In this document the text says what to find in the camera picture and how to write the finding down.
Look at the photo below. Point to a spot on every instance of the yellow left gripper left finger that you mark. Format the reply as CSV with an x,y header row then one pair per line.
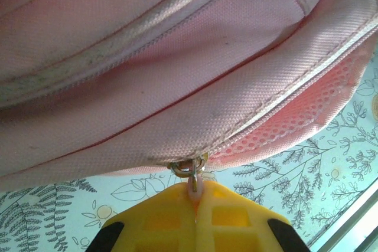
x,y
159,228

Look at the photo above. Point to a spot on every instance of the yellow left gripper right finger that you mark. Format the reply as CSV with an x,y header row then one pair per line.
x,y
236,228

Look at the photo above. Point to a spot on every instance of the pink school backpack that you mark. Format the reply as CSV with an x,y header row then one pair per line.
x,y
177,72

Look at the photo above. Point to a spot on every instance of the wide aluminium frame rail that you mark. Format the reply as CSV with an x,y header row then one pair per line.
x,y
357,222

